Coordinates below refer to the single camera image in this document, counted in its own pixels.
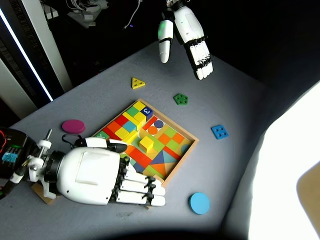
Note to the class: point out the natural wood plank block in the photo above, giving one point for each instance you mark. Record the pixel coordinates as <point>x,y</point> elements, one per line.
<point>45,197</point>

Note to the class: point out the green pentagon holed block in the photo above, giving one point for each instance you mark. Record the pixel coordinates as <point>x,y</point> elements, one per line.
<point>181,99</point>

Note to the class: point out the grey table cloth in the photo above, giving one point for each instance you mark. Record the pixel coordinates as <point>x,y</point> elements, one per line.
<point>225,162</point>

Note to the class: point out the bright light strip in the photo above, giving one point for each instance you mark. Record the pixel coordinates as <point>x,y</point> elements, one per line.
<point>25,53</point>

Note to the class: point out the white vertical post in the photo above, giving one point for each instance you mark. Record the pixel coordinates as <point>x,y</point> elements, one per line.
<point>47,45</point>

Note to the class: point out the white device clutter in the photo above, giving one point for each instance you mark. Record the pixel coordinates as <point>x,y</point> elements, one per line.
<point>86,16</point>

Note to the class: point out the blue square four-hole block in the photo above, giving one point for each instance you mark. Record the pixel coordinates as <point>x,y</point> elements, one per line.
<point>220,132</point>

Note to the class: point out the wooden puzzle tray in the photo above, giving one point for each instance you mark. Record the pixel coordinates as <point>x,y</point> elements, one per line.
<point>175,122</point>

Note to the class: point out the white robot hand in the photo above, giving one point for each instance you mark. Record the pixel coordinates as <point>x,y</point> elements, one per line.
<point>188,25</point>
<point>87,175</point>

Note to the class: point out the yellow triangle holed block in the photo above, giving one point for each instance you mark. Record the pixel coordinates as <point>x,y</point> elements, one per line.
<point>137,83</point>

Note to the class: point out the blue round disc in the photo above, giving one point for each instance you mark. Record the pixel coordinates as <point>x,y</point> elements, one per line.
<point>199,203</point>

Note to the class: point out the yellow cube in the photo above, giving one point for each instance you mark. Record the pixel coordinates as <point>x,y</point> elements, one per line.
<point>146,144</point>

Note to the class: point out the magenta round disc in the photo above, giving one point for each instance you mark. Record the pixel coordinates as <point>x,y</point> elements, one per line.
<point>73,126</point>

